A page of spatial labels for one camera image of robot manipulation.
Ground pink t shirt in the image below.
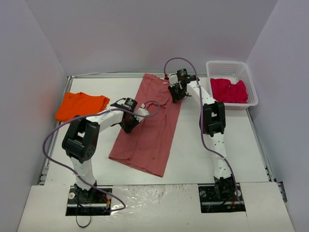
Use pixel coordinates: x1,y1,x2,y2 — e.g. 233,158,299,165
109,73,181,177

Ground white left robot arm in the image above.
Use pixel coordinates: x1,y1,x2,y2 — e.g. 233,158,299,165
62,98,149,202

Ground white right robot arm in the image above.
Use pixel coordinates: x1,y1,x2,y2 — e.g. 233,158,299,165
165,69,235,200

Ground magenta t shirt in basket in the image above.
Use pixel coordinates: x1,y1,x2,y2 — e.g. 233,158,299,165
210,78,248,103

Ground orange folded t shirt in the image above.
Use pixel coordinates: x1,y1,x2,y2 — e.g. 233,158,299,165
55,92,110,122

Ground white plastic basket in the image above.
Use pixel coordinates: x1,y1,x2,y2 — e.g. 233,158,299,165
206,60,258,110

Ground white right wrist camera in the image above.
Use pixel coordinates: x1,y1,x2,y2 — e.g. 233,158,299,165
164,73,178,86

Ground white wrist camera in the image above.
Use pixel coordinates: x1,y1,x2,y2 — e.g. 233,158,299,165
134,103,150,123
164,73,178,86

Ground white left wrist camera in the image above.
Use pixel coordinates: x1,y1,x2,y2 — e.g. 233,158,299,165
134,103,150,123

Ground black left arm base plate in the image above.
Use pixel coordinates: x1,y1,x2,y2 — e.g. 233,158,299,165
66,186,112,216

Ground thin black cable loop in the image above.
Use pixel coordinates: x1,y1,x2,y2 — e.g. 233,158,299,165
75,214,92,228

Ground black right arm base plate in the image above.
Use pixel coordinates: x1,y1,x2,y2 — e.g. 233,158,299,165
198,184,246,214

